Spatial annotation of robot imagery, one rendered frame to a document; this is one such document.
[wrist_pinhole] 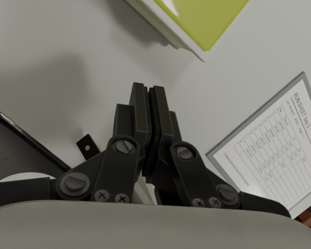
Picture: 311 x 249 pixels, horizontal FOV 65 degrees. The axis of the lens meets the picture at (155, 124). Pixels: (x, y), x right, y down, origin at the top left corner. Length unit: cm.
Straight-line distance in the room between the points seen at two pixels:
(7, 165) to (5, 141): 3
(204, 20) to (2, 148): 26
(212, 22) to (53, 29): 12
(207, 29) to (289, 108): 20
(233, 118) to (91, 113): 16
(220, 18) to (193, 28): 2
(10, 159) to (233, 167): 27
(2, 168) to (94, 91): 16
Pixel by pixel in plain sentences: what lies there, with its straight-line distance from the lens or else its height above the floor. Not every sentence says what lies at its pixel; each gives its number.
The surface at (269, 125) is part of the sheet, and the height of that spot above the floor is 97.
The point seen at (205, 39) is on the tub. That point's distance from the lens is 17.
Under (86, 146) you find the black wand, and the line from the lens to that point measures 22.
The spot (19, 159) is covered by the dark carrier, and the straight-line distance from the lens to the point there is 33.
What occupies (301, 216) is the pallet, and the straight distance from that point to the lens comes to 268.
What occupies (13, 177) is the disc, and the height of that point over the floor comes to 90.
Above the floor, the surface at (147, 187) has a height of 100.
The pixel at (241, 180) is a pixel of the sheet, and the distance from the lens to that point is 35.
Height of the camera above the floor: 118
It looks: 59 degrees down
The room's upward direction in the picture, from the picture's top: 143 degrees clockwise
